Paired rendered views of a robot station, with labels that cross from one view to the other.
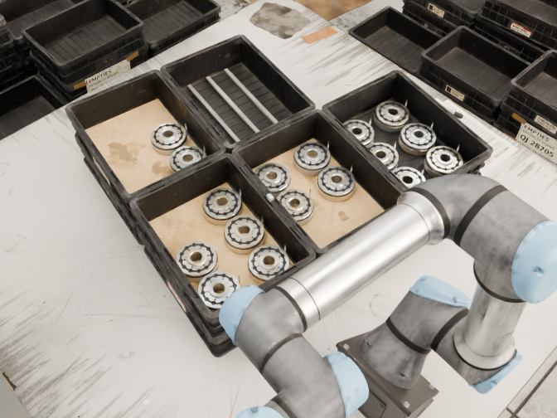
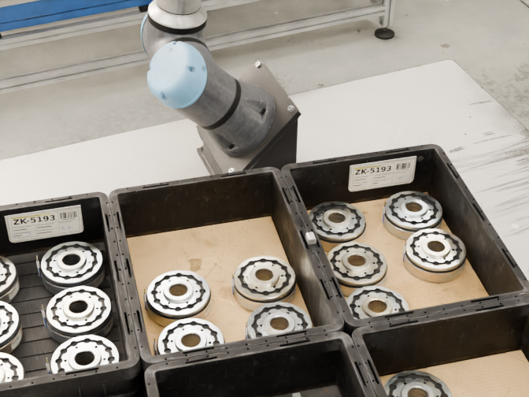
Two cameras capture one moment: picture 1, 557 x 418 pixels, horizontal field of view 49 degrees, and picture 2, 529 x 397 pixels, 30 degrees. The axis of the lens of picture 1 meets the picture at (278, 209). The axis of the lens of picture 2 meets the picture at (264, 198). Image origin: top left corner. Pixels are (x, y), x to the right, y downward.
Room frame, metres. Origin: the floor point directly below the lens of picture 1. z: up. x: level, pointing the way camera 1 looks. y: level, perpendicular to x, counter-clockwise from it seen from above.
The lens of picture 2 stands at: (2.06, 0.39, 1.98)
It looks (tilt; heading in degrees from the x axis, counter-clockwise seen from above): 39 degrees down; 202
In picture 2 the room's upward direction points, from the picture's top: 1 degrees clockwise
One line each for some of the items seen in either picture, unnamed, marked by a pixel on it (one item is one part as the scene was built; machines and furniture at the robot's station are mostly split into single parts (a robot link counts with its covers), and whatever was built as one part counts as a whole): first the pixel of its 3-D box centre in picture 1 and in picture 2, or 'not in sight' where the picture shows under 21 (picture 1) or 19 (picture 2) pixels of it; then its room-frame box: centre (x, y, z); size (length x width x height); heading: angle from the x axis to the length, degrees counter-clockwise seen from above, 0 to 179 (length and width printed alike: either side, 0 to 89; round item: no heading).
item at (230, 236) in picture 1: (244, 231); (356, 263); (0.89, 0.09, 0.86); 0.10 x 0.10 x 0.01
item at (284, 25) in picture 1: (278, 18); not in sight; (1.98, 0.02, 0.71); 0.22 x 0.19 x 0.01; 45
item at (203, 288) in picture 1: (219, 289); (413, 209); (0.71, 0.14, 0.86); 0.10 x 0.10 x 0.01
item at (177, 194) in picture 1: (221, 241); (394, 253); (0.85, 0.14, 0.87); 0.40 x 0.30 x 0.11; 36
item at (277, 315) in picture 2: (271, 176); (279, 324); (1.07, 0.02, 0.86); 0.05 x 0.05 x 0.01
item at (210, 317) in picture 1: (220, 230); (397, 230); (0.85, 0.14, 0.92); 0.40 x 0.30 x 0.02; 36
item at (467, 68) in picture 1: (468, 91); not in sight; (2.04, -0.82, 0.31); 0.40 x 0.30 x 0.34; 45
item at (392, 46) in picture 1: (396, 57); not in sight; (2.32, -0.53, 0.26); 0.40 x 0.30 x 0.23; 45
